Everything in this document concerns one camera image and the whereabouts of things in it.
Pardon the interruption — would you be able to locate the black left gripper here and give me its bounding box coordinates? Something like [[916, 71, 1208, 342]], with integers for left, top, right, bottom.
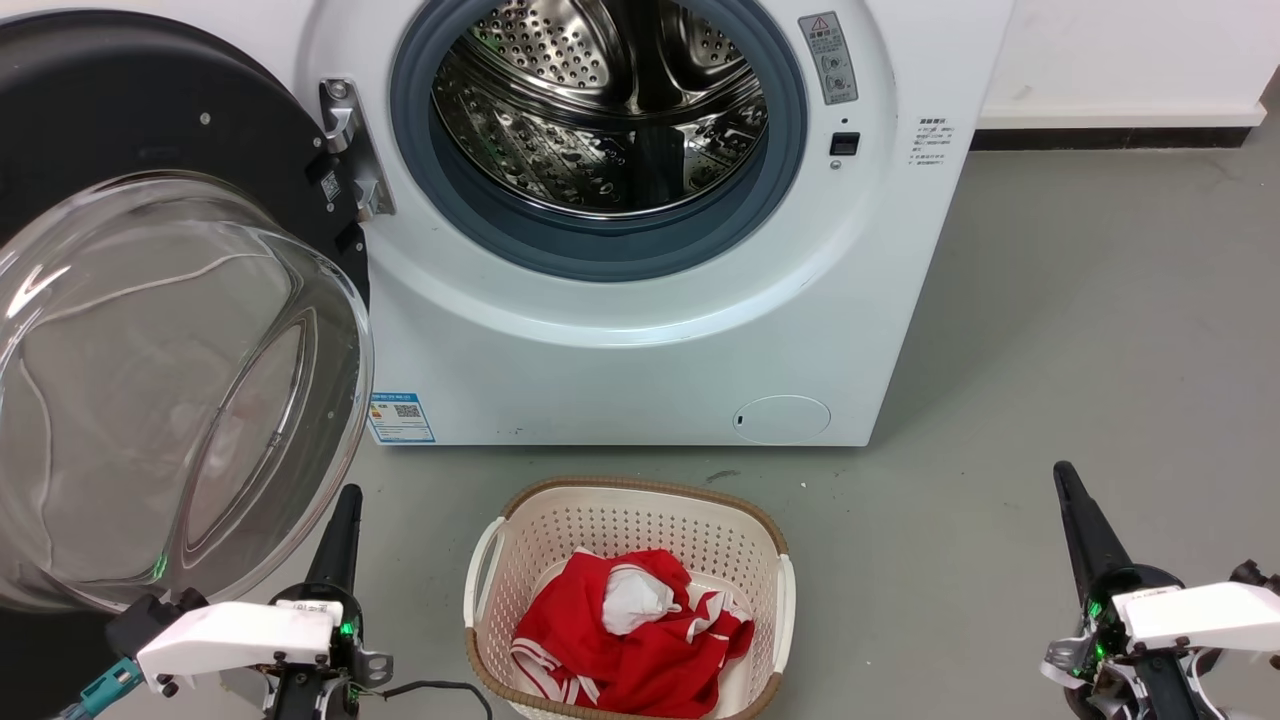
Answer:
[[262, 485, 393, 720]]

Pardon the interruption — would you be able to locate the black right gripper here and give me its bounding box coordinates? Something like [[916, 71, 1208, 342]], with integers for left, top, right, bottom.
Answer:
[[1040, 462, 1231, 720]]

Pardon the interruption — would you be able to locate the black round glass washer door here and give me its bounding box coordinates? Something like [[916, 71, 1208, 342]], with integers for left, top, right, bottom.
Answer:
[[0, 10, 376, 720]]

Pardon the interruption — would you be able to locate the white front-load washing machine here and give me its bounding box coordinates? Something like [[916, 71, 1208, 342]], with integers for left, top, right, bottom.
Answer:
[[290, 0, 1016, 448]]

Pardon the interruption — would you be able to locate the metal washer door hinge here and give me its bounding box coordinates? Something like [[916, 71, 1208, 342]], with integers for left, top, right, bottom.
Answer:
[[318, 77, 397, 223]]

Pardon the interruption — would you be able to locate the blue energy label sticker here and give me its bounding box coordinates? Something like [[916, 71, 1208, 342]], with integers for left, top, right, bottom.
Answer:
[[367, 392, 437, 445]]

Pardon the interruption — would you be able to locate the cream plastic laundry basket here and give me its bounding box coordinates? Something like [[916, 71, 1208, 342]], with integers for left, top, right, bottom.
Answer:
[[464, 476, 797, 720]]

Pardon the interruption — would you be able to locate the white crumpled cloth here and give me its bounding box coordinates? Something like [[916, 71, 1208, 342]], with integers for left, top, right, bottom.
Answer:
[[600, 565, 676, 636]]

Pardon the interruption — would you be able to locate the red garment with white stripes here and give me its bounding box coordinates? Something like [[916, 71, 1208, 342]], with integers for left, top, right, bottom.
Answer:
[[510, 548, 756, 719]]

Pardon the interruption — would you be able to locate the round white filter cover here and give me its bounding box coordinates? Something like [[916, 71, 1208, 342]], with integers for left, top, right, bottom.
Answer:
[[732, 395, 832, 446]]

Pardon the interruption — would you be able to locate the small printed text sticker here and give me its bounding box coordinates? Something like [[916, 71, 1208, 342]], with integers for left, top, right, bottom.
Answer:
[[908, 115, 956, 168]]

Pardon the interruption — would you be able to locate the perforated steel washer drum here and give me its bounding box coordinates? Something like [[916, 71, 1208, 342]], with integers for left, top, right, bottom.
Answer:
[[432, 0, 771, 219]]

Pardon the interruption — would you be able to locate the grey warning sticker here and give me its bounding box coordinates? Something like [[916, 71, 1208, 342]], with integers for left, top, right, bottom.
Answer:
[[797, 11, 859, 107]]

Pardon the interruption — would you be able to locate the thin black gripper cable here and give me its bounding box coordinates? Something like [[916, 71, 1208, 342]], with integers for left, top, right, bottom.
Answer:
[[378, 680, 494, 720]]

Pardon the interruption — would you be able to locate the teal cable connector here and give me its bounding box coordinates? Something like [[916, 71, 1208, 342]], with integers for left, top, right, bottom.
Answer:
[[55, 658, 144, 720]]

